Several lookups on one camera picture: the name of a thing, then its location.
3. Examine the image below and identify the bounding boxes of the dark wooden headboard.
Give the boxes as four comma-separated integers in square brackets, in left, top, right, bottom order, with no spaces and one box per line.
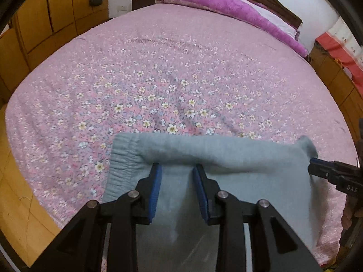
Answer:
[162,0,302,29]

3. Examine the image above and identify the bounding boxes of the floral red and white curtain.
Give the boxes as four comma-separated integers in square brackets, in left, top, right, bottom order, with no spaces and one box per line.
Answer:
[315,17,363,91]

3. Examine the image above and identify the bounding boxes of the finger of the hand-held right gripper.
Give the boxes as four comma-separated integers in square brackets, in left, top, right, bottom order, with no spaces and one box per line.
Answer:
[308,158,338,183]

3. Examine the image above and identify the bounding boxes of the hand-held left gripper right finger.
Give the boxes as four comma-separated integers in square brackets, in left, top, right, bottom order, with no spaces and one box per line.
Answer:
[192,164,324,272]

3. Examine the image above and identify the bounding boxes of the bed with pink floral sheet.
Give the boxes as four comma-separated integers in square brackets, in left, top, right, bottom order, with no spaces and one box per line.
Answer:
[6,3,358,267]

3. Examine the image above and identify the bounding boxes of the purple plush blanket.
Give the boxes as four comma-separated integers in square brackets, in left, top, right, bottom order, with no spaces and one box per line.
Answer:
[162,0,309,57]

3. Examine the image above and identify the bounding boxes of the grey-blue fleece pants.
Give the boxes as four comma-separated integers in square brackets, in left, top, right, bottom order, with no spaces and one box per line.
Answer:
[101,133,319,272]

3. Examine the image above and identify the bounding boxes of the wooden drawer cabinet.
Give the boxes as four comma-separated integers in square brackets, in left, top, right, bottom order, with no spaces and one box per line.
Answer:
[309,41,363,148]

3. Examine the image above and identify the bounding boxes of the person's right hand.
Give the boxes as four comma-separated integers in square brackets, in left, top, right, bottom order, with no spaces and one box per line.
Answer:
[342,198,363,230]

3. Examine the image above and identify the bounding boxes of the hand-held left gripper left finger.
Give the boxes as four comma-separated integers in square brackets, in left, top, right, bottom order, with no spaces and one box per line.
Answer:
[37,163,163,272]

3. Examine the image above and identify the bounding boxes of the wooden wardrobe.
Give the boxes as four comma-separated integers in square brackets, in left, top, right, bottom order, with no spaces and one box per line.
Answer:
[0,0,110,105]

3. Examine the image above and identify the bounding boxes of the white pillow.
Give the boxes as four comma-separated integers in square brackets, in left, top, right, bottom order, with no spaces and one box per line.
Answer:
[176,0,304,41]

